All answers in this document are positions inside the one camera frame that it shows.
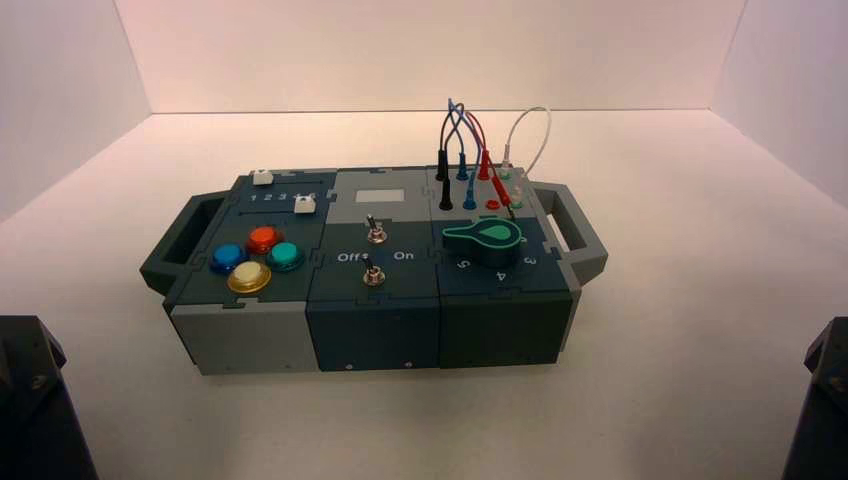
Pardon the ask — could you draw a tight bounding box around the black banana plug cable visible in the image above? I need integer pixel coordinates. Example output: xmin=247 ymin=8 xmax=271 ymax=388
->
xmin=434 ymin=109 xmax=466 ymax=213

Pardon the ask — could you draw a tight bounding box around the teal rotary pointer knob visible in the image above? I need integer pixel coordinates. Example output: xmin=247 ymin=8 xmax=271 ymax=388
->
xmin=441 ymin=220 xmax=525 ymax=270

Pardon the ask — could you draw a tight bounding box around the blue banana plug cable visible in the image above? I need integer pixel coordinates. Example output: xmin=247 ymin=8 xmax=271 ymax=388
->
xmin=447 ymin=98 xmax=480 ymax=212

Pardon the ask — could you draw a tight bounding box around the green dome push button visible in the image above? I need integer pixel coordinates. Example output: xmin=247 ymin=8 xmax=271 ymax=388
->
xmin=265 ymin=241 xmax=307 ymax=274

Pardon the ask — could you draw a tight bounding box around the blue dome push button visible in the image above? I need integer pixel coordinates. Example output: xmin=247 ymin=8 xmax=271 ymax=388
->
xmin=209 ymin=243 xmax=251 ymax=277

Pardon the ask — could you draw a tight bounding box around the orange-red dome push button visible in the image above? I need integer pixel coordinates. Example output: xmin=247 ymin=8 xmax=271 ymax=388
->
xmin=245 ymin=225 xmax=286 ymax=256

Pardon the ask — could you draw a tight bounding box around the white banana plug cable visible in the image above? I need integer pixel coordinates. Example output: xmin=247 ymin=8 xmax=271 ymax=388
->
xmin=501 ymin=105 xmax=554 ymax=201

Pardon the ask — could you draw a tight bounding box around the red banana plug cable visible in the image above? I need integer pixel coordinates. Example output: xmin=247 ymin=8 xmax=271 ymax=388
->
xmin=463 ymin=110 xmax=520 ymax=221

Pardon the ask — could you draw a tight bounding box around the yellow dome push button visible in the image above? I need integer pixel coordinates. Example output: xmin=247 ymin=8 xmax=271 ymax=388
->
xmin=226 ymin=260 xmax=273 ymax=295

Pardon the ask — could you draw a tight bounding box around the white rectangular display window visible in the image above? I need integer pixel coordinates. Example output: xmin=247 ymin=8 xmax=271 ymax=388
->
xmin=354 ymin=188 xmax=406 ymax=205

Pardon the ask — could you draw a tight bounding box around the dark teal grey control box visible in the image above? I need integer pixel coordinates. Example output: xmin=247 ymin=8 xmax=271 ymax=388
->
xmin=139 ymin=165 xmax=609 ymax=378

